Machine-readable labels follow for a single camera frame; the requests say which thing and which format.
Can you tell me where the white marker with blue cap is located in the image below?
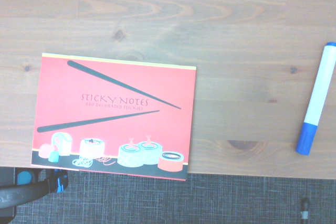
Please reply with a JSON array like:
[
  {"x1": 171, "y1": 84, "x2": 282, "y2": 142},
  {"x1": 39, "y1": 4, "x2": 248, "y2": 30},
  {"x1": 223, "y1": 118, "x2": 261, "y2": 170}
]
[{"x1": 296, "y1": 41, "x2": 336, "y2": 155}]

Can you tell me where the black clamp with blue parts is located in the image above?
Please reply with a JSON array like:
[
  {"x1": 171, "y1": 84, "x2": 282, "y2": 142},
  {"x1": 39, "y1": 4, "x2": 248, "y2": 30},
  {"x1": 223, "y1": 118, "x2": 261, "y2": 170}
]
[{"x1": 0, "y1": 167, "x2": 69, "y2": 219}]

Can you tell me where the red sticky notes booklet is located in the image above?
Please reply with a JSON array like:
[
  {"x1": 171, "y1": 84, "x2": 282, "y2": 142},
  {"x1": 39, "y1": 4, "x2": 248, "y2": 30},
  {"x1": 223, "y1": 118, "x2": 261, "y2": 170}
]
[{"x1": 30, "y1": 52, "x2": 197, "y2": 182}]

